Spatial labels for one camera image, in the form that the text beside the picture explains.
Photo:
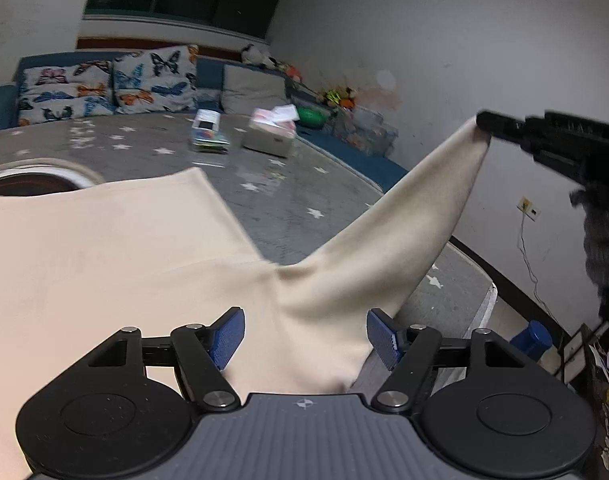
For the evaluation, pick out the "colourful plush toy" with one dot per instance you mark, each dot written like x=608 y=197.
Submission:
x=292 y=71

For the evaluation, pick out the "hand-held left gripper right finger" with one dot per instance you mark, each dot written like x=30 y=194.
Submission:
x=384 y=337

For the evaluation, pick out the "plain grey cushion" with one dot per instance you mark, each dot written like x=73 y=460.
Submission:
x=254 y=87

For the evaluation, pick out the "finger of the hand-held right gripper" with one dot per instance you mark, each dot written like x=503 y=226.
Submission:
x=504 y=127

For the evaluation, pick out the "black and white plush toy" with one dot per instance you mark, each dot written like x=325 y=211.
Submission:
x=257 y=55

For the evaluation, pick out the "yellow and green toys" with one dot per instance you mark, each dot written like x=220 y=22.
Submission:
x=337 y=97

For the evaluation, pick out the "white tissue box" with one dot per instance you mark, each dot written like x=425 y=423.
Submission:
x=267 y=140

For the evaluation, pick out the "white wall socket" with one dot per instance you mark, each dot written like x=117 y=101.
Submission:
x=528 y=207

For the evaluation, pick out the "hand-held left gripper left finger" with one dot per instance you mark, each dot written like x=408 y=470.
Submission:
x=227 y=337

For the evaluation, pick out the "black round induction cooktop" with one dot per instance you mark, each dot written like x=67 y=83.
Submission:
x=29 y=184

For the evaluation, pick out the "blue plastic container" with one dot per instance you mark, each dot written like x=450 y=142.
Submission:
x=532 y=340

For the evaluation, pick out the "clear plastic storage box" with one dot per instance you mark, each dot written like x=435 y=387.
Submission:
x=364 y=130

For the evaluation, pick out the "cream garment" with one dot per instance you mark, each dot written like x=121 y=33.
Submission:
x=109 y=260

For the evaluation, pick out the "grey star-print tablecloth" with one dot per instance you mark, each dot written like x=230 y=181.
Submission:
x=294 y=195

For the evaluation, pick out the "green plastic basin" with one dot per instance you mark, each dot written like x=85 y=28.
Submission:
x=312 y=117

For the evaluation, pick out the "butterfly-print cushion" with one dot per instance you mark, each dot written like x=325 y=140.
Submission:
x=59 y=92
x=149 y=80

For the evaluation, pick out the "stack of small packets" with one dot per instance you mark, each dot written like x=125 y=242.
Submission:
x=209 y=141

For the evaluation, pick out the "person's right hand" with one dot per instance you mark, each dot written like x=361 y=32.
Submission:
x=604 y=240

